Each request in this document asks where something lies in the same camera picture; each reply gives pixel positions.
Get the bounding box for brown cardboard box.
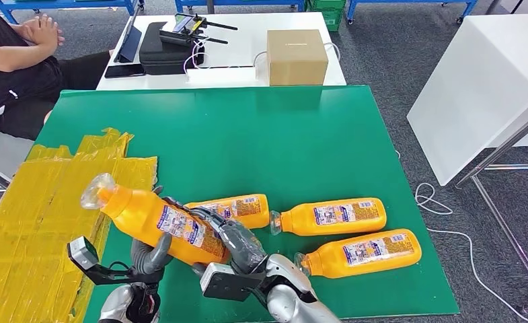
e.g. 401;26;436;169
266;29;329;87

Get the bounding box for orange detergent bottle clear cap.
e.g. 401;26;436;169
270;197;387;237
79;172;231;267
293;228;422;279
184;194;270;230

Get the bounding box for person's hand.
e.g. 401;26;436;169
23;13;62;36
32;26;66;48

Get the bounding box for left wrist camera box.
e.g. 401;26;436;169
67;236;133;286

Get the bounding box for black smartphone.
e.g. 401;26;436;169
104;63;147;79

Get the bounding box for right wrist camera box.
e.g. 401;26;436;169
200;262;266;302

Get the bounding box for person's left hand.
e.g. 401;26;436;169
23;13;62;36

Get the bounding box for pale grey bench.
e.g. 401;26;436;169
0;111;34;194

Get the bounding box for white side table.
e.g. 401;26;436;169
406;13;528;187

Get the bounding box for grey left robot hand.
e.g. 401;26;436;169
130;232;174;275

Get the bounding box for blue metal shelf frame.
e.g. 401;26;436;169
344;0;478;24
174;0;307;14
0;0;145;26

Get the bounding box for black remote controller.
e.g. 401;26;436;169
159;13;239;46

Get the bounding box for dark tablet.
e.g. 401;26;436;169
113;6;143;64

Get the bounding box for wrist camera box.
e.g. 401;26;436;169
67;236;133;286
200;262;266;302

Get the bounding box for black carrying case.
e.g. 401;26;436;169
139;21;206;76

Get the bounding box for person's right hand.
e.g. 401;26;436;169
32;26;66;48

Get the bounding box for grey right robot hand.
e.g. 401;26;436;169
152;186;268;275

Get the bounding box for green plastic crate stack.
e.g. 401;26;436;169
305;0;346;32

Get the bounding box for white floor cable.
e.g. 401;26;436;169
393;149;528;323

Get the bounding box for person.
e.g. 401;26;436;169
0;0;113;141

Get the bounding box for metal table leg frame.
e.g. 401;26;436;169
454;102;528;313

